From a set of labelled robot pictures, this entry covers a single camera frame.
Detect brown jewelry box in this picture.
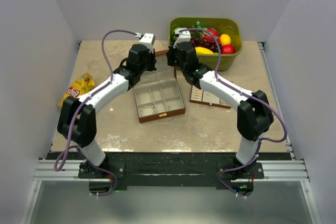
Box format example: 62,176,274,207
133,50,186,123

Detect brown ring earring tray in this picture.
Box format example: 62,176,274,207
190,86,231,109

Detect silver pearl bangle bracelet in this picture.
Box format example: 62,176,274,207
138,105,155,117

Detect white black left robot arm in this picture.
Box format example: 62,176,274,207
55,43,156,178

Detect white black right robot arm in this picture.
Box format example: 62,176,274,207
166,42,274,178

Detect yellow toy mango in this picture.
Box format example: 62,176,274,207
195,47,214,55

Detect green toy melon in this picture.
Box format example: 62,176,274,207
170,27,181,42

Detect pink toy dragon fruit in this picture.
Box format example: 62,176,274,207
191,21,220,42

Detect purple toy grapes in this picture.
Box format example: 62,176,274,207
190,37,219,53

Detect red toy apple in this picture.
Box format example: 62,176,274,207
221,45,235,55

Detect yellow orange toy lemon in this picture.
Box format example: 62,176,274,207
219,34,232,46

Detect green plastic fruit bin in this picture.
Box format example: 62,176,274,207
169,17,243,71

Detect yellow potato chips bag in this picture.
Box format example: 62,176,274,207
58,72,96,108

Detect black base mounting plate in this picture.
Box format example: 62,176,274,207
77,151,264,196

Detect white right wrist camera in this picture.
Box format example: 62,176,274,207
173,28,191,48

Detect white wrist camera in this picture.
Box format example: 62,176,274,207
139,33,155,53
173,28,191,48

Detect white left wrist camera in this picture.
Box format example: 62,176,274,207
139,33,155,53

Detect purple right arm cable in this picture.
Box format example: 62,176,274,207
173,27,288,199

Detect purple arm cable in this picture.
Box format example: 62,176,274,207
53,29,143,197
173,27,288,199

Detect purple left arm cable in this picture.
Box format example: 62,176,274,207
53,29,143,197

